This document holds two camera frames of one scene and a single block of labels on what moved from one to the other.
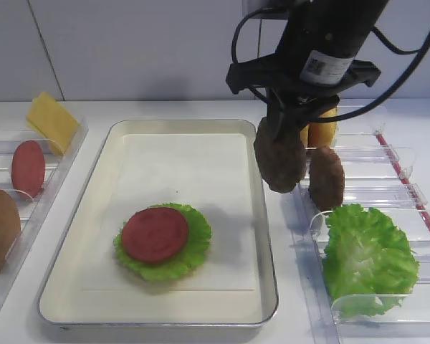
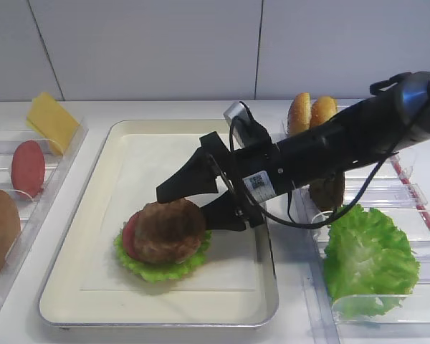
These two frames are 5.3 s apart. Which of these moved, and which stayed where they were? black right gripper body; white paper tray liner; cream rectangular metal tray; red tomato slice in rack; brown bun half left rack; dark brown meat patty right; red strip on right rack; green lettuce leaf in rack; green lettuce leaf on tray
Moved: black right gripper body
Stayed: red strip on right rack; white paper tray liner; green lettuce leaf on tray; green lettuce leaf in rack; brown bun half left rack; cream rectangular metal tray; dark brown meat patty right; red tomato slice in rack
